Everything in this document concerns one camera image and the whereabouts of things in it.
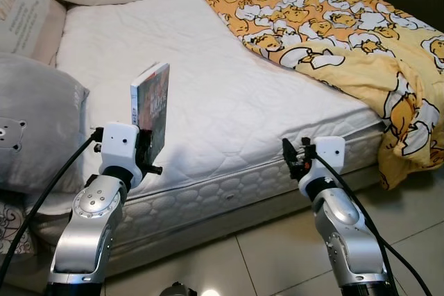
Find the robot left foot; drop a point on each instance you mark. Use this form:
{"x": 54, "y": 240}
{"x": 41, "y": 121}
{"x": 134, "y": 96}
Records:
{"x": 178, "y": 290}

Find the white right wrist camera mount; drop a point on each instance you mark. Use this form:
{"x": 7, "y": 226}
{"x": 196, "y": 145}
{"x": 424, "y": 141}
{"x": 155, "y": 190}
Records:
{"x": 329, "y": 154}

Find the beige bed base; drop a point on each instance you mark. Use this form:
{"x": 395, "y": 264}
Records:
{"x": 243, "y": 223}

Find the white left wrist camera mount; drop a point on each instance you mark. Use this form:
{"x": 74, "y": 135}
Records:
{"x": 118, "y": 147}

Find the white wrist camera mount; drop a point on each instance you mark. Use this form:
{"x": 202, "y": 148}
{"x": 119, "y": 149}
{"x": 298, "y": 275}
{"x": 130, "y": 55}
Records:
{"x": 329, "y": 154}
{"x": 118, "y": 147}

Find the dark red cover book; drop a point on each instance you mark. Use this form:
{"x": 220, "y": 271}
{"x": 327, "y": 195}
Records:
{"x": 156, "y": 95}

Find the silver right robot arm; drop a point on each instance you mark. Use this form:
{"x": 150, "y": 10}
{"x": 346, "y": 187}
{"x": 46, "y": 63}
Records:
{"x": 340, "y": 220}

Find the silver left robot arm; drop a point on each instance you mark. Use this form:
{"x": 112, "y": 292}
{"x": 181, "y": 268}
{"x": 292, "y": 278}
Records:
{"x": 90, "y": 227}

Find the white quilted mattress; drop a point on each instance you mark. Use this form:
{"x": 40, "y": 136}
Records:
{"x": 208, "y": 67}

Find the grey pillow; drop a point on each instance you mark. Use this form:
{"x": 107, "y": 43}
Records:
{"x": 41, "y": 116}

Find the yellow cartoon egg duvet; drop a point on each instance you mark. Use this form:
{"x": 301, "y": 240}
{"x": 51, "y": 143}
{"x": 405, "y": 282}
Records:
{"x": 312, "y": 19}

